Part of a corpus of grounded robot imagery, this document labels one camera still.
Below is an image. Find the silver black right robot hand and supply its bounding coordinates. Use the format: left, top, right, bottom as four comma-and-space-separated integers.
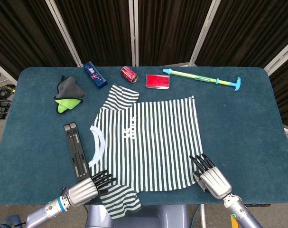
189, 153, 233, 200

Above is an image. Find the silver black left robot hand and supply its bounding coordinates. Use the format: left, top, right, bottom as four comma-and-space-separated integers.
67, 170, 118, 207

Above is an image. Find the green white striped T-shirt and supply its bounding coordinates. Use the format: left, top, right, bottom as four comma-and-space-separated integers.
88, 83, 204, 219

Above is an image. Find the white table leg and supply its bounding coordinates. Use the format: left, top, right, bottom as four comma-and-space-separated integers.
200, 204, 206, 228

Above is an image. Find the black folding laptop stand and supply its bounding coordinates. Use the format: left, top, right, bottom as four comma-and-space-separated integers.
63, 122, 92, 181

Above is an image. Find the grey-blue robot torso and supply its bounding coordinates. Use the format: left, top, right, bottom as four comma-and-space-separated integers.
85, 204, 191, 228

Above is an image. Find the green grey microfiber cloth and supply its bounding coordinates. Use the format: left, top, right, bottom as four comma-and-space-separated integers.
53, 75, 85, 114

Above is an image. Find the green blue toy water pump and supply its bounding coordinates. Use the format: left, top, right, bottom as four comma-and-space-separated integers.
162, 68, 242, 92

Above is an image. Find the dark brown pleated curtain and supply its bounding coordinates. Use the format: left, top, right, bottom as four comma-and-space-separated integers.
195, 0, 288, 68
268, 56, 288, 129
138, 0, 214, 67
54, 0, 136, 67
0, 0, 78, 80

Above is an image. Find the red ink pad case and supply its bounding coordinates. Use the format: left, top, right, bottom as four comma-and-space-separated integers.
145, 73, 171, 91

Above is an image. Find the dark blue rectangular box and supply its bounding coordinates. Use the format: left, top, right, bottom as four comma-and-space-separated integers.
83, 61, 108, 90

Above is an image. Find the red soda can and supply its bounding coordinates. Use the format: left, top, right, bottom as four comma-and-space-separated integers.
121, 66, 139, 84

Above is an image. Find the blue cable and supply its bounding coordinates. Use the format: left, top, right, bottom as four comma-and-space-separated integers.
190, 204, 203, 228

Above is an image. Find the black floor cable bundle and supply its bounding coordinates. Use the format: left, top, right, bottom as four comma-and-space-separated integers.
0, 67, 16, 119

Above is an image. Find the white partition frame post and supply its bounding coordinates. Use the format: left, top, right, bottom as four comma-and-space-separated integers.
189, 0, 222, 67
45, 0, 84, 67
128, 0, 139, 67
0, 58, 18, 86
263, 44, 288, 75

